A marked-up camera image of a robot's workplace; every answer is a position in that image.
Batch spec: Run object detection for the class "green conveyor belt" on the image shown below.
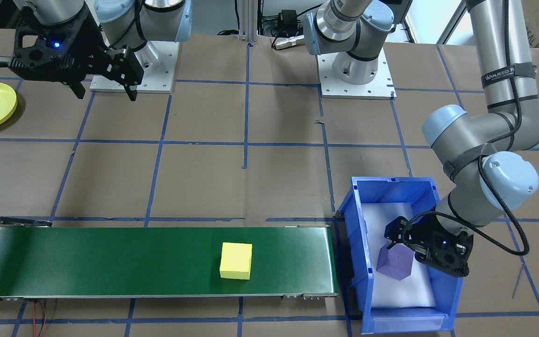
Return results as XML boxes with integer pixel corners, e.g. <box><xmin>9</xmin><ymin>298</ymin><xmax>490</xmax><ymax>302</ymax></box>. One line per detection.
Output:
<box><xmin>0</xmin><ymin>216</ymin><xmax>340</xmax><ymax>302</ymax></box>

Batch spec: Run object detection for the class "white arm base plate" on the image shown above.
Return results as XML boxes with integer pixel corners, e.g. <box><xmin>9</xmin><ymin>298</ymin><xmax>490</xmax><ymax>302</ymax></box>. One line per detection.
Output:
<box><xmin>90</xmin><ymin>41</ymin><xmax>180</xmax><ymax>94</ymax></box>
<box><xmin>317</xmin><ymin>47</ymin><xmax>396</xmax><ymax>100</ymax></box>

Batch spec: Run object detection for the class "purple foam cube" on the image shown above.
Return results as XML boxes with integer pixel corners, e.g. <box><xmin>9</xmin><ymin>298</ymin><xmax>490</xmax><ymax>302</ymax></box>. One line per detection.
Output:
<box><xmin>376</xmin><ymin>243</ymin><xmax>415</xmax><ymax>281</ymax></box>

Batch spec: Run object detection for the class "yellow foam cube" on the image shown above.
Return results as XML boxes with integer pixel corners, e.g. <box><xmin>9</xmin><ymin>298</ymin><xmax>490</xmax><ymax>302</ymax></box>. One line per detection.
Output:
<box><xmin>219</xmin><ymin>242</ymin><xmax>253</xmax><ymax>280</ymax></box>

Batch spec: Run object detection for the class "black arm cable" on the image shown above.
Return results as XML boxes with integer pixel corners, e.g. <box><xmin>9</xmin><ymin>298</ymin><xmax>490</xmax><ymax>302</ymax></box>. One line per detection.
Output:
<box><xmin>403</xmin><ymin>0</ymin><xmax>531</xmax><ymax>257</ymax></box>

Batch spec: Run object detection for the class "white foam sheet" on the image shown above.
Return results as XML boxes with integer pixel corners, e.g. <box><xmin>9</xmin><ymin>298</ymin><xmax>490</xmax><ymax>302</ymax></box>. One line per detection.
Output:
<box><xmin>361</xmin><ymin>202</ymin><xmax>438</xmax><ymax>309</ymax></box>

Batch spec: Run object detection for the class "black power brick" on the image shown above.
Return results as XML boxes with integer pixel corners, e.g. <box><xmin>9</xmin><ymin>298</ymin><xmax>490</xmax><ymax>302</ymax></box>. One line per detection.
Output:
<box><xmin>279</xmin><ymin>9</ymin><xmax>298</xmax><ymax>29</ymax></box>

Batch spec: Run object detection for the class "silver metal connector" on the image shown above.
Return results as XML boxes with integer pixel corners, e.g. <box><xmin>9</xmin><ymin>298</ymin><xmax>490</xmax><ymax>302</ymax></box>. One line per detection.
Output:
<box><xmin>272</xmin><ymin>37</ymin><xmax>305</xmax><ymax>50</ymax></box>

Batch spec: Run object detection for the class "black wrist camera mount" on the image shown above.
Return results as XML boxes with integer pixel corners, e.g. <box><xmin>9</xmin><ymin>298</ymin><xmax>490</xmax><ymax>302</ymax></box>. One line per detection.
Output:
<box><xmin>426</xmin><ymin>233</ymin><xmax>462</xmax><ymax>258</ymax></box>
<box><xmin>0</xmin><ymin>29</ymin><xmax>69</xmax><ymax>85</ymax></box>

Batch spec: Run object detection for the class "blue plastic storage bin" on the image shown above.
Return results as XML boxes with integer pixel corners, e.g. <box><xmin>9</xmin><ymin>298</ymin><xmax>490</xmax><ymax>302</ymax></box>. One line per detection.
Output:
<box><xmin>336</xmin><ymin>176</ymin><xmax>464</xmax><ymax>335</ymax></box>

